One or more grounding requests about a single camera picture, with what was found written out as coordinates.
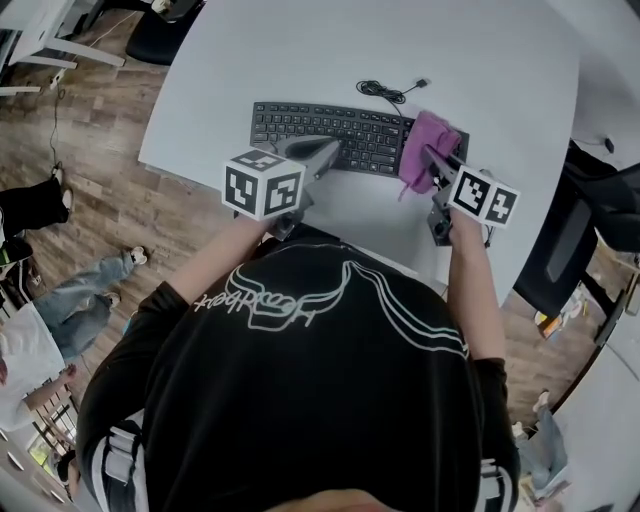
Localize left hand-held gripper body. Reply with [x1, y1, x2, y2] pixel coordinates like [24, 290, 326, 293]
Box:
[221, 148, 322, 242]

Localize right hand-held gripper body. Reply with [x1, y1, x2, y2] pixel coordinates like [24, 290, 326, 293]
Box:
[425, 163, 522, 248]

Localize black keyboard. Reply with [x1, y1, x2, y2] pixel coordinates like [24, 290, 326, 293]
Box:
[248, 101, 471, 179]

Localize purple cloth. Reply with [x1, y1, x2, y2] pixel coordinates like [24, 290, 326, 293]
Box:
[397, 110, 464, 202]

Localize person's left forearm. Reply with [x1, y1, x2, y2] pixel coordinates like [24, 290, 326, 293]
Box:
[167, 214, 274, 307]

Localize person's right forearm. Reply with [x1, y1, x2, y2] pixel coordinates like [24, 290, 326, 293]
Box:
[444, 209, 506, 362]

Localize black office chair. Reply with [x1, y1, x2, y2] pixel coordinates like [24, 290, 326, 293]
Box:
[513, 138, 640, 347]
[89, 0, 207, 67]

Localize colourful items on floor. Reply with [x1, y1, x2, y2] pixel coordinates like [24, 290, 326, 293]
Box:
[532, 293, 589, 342]

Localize person's black printed shirt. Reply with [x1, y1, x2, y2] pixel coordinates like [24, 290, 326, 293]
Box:
[74, 238, 522, 512]

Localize black keyboard cable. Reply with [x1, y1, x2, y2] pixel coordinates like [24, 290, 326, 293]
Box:
[356, 77, 431, 119]

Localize thin floor cable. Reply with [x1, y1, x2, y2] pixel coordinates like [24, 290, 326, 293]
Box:
[48, 67, 67, 181]

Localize white desk frame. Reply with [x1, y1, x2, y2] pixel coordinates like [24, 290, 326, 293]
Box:
[0, 0, 127, 97]

